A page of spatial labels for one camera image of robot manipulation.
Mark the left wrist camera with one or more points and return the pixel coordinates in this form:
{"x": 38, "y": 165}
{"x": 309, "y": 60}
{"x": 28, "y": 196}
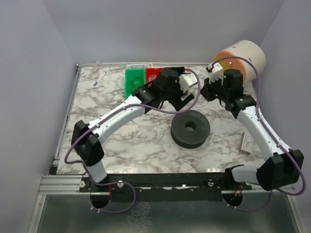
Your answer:
{"x": 187, "y": 81}

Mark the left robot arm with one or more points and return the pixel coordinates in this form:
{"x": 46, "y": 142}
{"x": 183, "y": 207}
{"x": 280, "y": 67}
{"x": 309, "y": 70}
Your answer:
{"x": 171, "y": 84}

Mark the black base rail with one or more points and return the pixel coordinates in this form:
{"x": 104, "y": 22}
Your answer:
{"x": 162, "y": 187}

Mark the small white box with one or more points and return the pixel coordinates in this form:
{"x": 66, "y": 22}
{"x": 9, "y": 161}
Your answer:
{"x": 246, "y": 143}

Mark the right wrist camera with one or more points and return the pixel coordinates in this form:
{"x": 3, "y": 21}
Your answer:
{"x": 215, "y": 70}

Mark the black spool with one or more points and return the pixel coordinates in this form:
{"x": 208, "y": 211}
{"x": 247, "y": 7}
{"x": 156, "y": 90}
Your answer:
{"x": 190, "y": 129}

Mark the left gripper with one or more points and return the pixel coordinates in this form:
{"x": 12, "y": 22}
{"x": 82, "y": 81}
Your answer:
{"x": 178, "y": 97}

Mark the green plastic bin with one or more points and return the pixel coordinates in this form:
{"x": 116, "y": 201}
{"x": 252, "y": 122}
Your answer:
{"x": 134, "y": 78}

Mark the black plastic bin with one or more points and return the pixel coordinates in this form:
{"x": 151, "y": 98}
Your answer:
{"x": 179, "y": 70}

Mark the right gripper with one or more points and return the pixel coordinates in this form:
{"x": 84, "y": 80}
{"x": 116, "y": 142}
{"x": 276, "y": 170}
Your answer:
{"x": 210, "y": 90}

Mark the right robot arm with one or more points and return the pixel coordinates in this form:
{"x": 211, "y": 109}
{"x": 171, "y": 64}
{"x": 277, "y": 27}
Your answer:
{"x": 281, "y": 163}

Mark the large cylinder drum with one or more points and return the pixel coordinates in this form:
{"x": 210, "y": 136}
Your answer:
{"x": 249, "y": 51}

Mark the purple capped marker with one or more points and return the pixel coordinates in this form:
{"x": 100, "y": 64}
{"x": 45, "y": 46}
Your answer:
{"x": 99, "y": 79}

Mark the white label card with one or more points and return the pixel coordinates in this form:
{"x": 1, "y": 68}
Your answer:
{"x": 139, "y": 66}

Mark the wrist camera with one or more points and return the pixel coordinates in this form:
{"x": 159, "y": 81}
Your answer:
{"x": 187, "y": 81}
{"x": 215, "y": 70}

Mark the red plastic bin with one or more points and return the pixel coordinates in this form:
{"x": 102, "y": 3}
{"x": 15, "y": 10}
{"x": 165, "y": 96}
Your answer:
{"x": 151, "y": 73}

